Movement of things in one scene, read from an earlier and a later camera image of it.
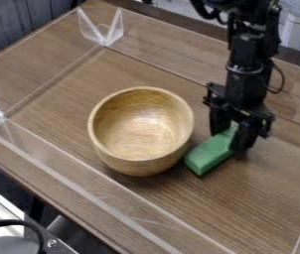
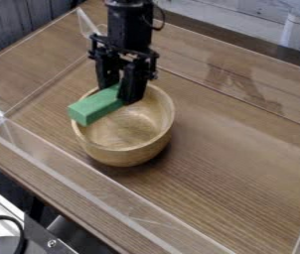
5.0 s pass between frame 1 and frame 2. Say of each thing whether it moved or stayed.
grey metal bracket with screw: stayed
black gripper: moved
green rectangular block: moved
